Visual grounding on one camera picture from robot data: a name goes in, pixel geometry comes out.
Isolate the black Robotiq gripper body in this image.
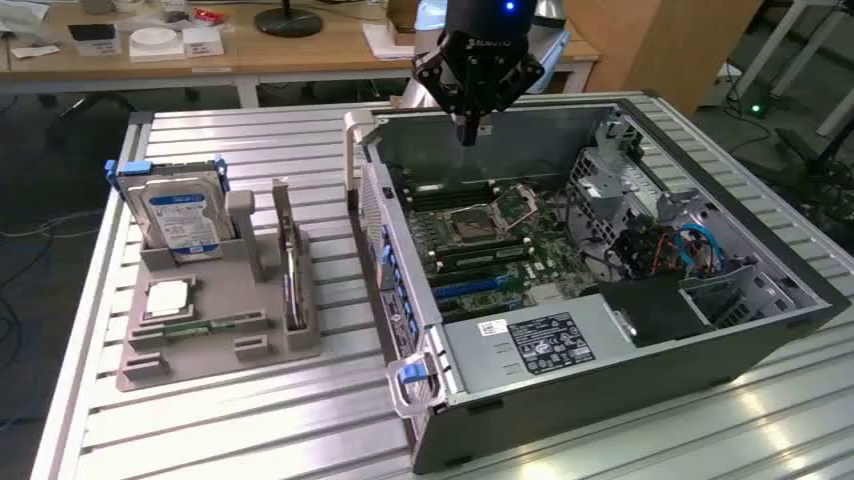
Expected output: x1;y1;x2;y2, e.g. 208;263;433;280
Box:
442;0;539;112

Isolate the green GPU with metal bracket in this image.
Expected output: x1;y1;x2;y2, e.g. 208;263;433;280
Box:
270;177;314;331

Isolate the white booklet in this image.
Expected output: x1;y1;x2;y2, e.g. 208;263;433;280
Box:
361;22;418;60

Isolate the wooden desk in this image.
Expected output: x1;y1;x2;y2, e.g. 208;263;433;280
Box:
0;0;601;96

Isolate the wooden cabinet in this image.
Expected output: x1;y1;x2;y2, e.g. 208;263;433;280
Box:
565;0;765;115

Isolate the black round lamp base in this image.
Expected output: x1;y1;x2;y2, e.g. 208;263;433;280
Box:
253;0;324;39

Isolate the metal disk bay cage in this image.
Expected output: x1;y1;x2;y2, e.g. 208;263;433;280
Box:
564;119;668;241

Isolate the metal socket cover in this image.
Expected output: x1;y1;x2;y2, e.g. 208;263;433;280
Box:
496;183;540;227

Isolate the CPU socket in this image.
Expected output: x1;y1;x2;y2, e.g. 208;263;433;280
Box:
446;203;500;240

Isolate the plain white box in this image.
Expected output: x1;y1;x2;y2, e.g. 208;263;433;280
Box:
180;25;229;59

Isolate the green motherboard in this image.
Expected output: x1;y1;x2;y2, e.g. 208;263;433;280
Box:
392;169;601;324

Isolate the black-label RAM stick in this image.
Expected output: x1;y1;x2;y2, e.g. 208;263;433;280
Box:
436;242;528;266

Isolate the white box with round recess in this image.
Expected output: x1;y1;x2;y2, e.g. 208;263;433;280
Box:
126;27;186;63

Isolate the long PCIe expansion slot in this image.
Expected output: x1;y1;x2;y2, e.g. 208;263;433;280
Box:
429;277;505;301

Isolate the hard disk in blue carrier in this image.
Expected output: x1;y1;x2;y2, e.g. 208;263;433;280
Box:
104;155;238;261

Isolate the black and white box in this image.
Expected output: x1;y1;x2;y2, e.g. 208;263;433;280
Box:
66;23;125;57

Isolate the black plastic shroud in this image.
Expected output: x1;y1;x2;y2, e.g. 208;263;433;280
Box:
596;274;712;349

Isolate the gray power supply with label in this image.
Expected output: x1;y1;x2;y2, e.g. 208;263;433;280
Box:
442;293;635;394

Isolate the silver CPU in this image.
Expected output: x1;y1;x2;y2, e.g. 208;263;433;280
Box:
144;280;194;317

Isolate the green RAM stick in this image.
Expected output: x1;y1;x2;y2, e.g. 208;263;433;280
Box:
158;319;234;337

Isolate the gray printed parts rack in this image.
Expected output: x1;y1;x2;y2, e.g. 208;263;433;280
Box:
116;189;322;394

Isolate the black open PC case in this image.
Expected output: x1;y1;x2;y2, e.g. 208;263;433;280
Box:
341;97;835;476

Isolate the blue wire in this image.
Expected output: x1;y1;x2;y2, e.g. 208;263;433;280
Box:
671;225;727;277

